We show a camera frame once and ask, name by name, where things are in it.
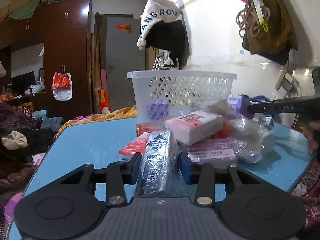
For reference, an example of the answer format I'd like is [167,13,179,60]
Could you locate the purple carton box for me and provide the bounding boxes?
[147,100,170,120]

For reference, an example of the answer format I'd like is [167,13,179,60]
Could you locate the white black hanging jacket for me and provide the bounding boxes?
[137,0,190,69]

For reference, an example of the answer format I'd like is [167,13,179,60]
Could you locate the yellow green lanyard strap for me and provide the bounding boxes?
[245,0,270,33]

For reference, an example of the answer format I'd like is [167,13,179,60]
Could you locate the orange white plastic bag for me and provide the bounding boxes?
[52,72,73,101]

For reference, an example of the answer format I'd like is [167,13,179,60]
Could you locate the dark red wooden wardrobe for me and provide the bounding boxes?
[1,0,93,120]

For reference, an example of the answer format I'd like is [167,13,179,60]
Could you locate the blue shopping bag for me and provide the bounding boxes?
[242,94,269,105]

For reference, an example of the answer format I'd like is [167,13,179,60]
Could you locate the red pink packet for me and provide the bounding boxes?
[118,132,149,157]

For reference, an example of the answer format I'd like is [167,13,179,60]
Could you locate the dark clothes pile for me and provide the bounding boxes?
[1,102,56,179]

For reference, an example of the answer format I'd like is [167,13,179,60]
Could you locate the pink white tissue pack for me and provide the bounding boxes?
[164,111,225,146]

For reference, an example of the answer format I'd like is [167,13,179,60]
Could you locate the dark blue pack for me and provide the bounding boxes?
[135,130,180,197]

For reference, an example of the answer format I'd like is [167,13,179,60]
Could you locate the grey metal door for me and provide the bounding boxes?
[101,15,146,111]

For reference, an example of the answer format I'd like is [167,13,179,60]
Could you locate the brown hanging bag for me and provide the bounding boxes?
[242,0,298,66]

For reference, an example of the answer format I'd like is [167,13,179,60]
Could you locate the yellow patterned blanket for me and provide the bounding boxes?
[57,106,138,135]

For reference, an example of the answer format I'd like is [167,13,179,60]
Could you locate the black television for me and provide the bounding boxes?
[11,71,36,95]

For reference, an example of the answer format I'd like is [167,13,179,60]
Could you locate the coiled beige rope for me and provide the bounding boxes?
[235,2,272,40]

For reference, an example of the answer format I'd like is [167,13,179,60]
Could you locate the purple lettered box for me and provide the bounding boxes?
[227,94,252,119]

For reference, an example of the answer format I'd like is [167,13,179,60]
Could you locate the metal crutches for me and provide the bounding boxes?
[152,50,171,70]

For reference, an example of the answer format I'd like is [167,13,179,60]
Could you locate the wall power socket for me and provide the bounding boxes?
[275,71,299,94]

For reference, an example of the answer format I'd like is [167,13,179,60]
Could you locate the purple flat box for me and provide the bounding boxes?
[188,138,237,162]

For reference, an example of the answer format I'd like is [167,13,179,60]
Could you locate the person's hand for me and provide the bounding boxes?
[303,120,320,153]

